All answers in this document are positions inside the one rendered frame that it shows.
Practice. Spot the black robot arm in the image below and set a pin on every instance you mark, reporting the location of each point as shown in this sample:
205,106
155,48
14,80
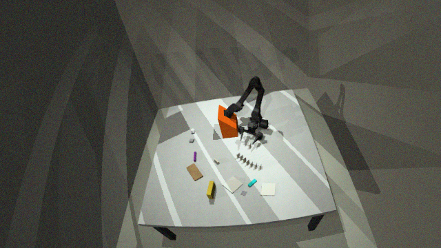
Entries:
235,107

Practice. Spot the yellow rectangular block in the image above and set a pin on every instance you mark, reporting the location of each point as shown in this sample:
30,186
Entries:
210,190

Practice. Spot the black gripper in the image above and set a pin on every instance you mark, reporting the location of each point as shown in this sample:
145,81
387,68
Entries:
251,131

